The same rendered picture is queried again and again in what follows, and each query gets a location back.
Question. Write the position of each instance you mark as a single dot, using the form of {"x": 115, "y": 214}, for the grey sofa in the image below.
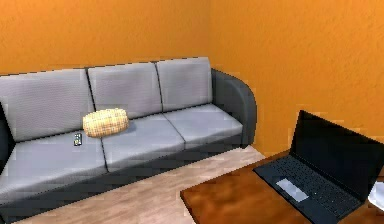
{"x": 140, "y": 143}

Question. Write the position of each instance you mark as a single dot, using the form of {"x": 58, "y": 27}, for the yellow woven cushion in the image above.
{"x": 105, "y": 122}

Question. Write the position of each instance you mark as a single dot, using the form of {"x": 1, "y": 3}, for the brown wooden table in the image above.
{"x": 240, "y": 200}

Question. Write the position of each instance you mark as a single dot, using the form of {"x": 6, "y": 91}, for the black remote control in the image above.
{"x": 77, "y": 139}

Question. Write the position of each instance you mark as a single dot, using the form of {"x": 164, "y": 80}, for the black laptop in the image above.
{"x": 333, "y": 160}

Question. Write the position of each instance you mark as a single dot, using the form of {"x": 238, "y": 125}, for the white dish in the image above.
{"x": 377, "y": 196}

